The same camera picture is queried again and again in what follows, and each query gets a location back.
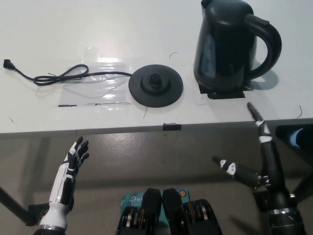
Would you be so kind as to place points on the teal router box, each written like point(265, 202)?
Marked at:
point(130, 199)

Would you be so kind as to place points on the black and blue object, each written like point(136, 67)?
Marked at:
point(296, 135)

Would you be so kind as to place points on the black electric kettle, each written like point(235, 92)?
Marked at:
point(225, 49)

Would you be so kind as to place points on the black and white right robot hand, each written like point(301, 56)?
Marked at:
point(271, 166)

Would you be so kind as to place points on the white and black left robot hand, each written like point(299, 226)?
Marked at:
point(63, 181)

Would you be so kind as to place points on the black tape square patch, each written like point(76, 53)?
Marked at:
point(225, 96)

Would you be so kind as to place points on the black table leg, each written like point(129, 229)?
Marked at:
point(13, 204)
point(304, 188)

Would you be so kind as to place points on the thin black tape strip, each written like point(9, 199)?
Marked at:
point(68, 105)

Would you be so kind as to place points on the clear plastic tape sheet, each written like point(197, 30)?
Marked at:
point(102, 88)

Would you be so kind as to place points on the round black kettle base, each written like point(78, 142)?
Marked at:
point(156, 90)

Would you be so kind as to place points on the small black tape tab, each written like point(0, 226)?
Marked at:
point(172, 126)

